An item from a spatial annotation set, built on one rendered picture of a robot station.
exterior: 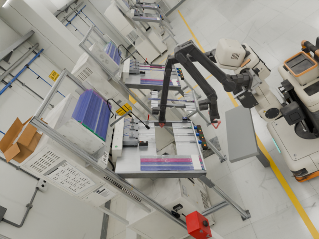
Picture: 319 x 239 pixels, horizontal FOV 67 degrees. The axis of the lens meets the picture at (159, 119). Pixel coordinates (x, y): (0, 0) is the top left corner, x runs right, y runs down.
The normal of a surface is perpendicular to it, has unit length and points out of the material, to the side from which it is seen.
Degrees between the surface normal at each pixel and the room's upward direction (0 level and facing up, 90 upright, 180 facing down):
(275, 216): 0
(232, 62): 90
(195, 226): 0
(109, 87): 90
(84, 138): 90
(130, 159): 42
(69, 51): 90
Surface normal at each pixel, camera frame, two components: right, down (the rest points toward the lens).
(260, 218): -0.63, -0.61
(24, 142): 0.65, -0.66
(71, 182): 0.07, 0.60
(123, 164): 0.06, -0.82
